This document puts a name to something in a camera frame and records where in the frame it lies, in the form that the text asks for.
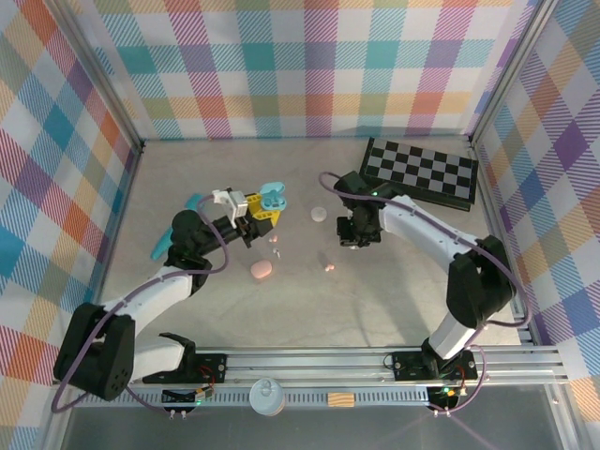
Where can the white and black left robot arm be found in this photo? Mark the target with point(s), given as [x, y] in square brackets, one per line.
[150, 295]

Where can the white tin can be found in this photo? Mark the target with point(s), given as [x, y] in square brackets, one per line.
[266, 396]

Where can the blue earbud charging case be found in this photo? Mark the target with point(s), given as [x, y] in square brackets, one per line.
[274, 190]

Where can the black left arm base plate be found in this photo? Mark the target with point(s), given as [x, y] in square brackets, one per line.
[213, 368]

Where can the teal cylindrical tube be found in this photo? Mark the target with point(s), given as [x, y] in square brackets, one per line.
[159, 248]

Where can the white earbud charging case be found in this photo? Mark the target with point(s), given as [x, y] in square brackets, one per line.
[319, 214]

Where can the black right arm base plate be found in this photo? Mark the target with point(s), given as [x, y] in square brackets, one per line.
[408, 365]

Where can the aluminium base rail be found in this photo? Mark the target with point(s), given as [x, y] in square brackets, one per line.
[304, 363]

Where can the small wooden block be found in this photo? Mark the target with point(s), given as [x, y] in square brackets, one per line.
[341, 400]

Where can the pink earbud charging case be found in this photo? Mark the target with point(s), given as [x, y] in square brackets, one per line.
[261, 269]

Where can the aluminium frame post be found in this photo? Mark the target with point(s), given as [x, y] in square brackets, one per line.
[511, 70]
[102, 75]

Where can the black and silver chessboard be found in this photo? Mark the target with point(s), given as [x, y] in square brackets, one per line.
[436, 164]

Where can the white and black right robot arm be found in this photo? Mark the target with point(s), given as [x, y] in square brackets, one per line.
[422, 225]

